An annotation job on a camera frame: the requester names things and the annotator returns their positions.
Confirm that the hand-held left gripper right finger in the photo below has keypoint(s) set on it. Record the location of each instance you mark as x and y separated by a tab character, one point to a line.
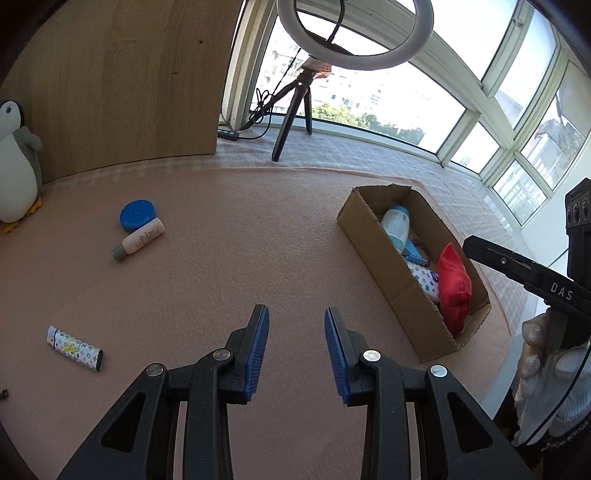
334	355

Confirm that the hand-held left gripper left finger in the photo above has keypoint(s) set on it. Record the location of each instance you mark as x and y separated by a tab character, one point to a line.
256	350

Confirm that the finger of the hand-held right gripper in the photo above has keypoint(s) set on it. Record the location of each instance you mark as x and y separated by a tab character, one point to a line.
503	263

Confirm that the red cloth pouch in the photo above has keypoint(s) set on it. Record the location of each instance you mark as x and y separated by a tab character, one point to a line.
455	286

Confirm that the blue card holder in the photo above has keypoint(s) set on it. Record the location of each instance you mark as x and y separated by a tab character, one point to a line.
413	251

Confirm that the cardboard box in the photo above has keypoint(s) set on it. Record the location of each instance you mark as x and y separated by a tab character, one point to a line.
392	277

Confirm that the white lotion tube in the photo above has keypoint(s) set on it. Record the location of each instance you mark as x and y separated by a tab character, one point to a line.
396	226

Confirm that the person's right hand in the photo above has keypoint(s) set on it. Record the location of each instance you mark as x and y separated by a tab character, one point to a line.
545	383

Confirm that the patterned white packet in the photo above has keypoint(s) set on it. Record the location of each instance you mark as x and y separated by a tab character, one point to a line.
425	279

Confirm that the small pink bottle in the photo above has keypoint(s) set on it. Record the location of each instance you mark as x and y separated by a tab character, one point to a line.
141	237

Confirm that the patterned lighter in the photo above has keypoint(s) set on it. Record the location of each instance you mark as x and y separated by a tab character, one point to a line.
76	348

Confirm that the blue round lid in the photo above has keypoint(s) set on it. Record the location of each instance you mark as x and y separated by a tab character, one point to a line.
135	213

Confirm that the black inline remote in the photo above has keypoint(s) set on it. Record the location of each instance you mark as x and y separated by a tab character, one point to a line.
228	134

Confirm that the black tripod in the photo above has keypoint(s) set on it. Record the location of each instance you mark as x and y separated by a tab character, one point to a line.
288	115

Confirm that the penguin plush toy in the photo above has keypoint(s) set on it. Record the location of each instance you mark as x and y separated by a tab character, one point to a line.
16	170

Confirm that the wooden panel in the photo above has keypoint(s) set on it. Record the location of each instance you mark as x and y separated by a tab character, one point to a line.
115	83

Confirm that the white window frame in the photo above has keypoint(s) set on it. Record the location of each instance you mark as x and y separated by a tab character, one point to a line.
466	69

